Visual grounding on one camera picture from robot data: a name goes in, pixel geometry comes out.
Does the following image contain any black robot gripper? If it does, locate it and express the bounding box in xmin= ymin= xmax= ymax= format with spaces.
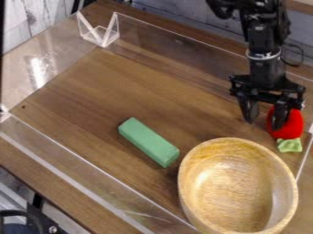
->
xmin=230 ymin=49 xmax=307 ymax=131

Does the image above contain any red plush strawberry toy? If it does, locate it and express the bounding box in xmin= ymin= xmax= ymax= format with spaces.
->
xmin=265 ymin=104 xmax=307 ymax=154

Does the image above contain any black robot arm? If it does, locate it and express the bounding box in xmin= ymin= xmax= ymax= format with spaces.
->
xmin=206 ymin=0 xmax=307 ymax=131

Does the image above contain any wooden bowl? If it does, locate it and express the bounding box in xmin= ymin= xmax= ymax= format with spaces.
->
xmin=178 ymin=137 xmax=299 ymax=234

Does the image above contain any green rectangular block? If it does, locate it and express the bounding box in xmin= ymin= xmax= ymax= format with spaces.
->
xmin=118 ymin=117 xmax=180 ymax=168

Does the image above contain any clear acrylic corner bracket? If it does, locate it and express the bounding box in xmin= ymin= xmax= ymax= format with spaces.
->
xmin=77 ymin=12 xmax=121 ymax=48

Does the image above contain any clear acrylic tray enclosure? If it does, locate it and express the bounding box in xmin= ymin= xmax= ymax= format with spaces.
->
xmin=0 ymin=10 xmax=313 ymax=234

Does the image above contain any black clamp with cable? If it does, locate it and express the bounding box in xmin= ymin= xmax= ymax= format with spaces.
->
xmin=0 ymin=193 xmax=69 ymax=234

